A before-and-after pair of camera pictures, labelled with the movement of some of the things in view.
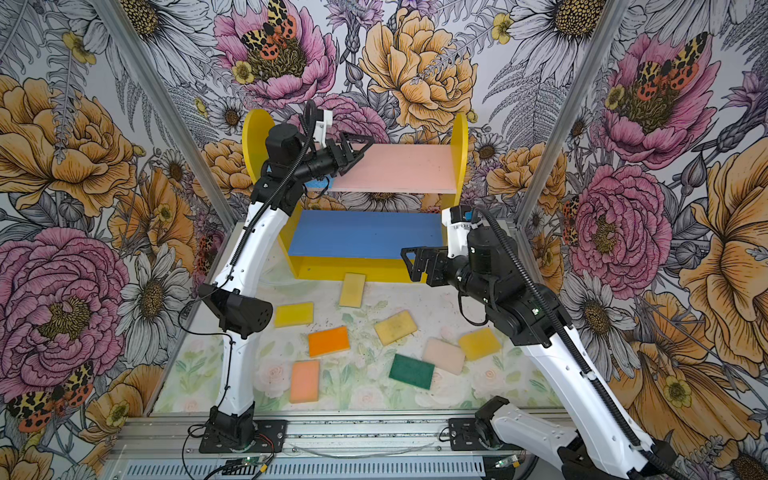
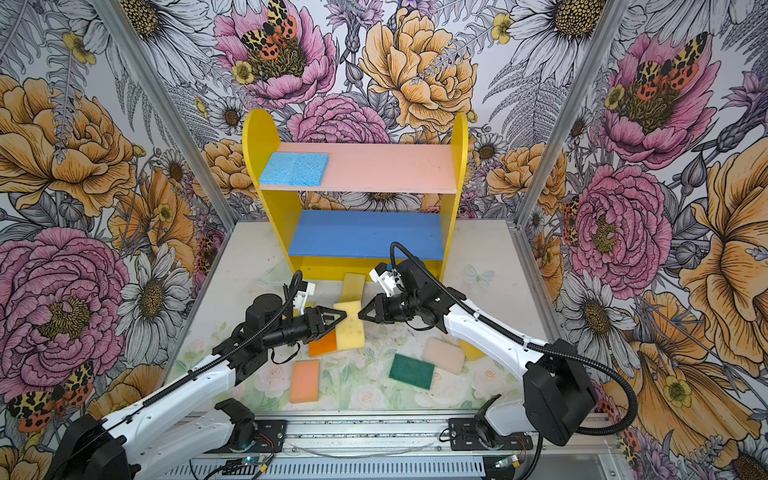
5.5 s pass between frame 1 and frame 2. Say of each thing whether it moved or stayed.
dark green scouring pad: stayed
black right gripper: moved
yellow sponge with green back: stayed
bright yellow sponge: moved
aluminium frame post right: stayed
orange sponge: stayed
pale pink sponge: stayed
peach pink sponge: stayed
